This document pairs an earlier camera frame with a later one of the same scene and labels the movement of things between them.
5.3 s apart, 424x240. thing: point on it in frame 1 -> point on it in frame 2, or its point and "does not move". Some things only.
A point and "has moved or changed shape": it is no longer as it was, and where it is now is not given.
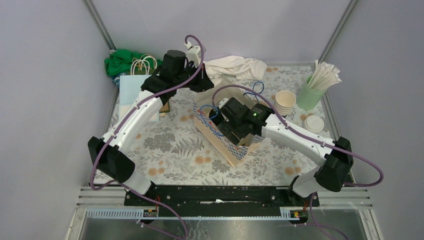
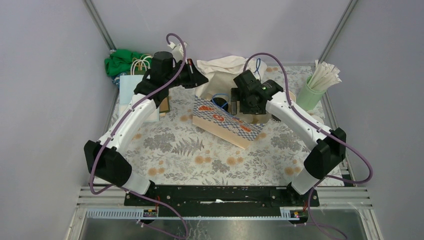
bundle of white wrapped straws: x=325 y=75 does not move
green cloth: x=119 y=62 does not move
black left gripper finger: x=206 y=82 -> x=197 y=78
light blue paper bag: x=129 y=87 does not move
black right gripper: x=225 y=126 -> x=236 y=95
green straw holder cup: x=308 y=97 does not move
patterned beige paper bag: x=207 y=99 has moved or changed shape
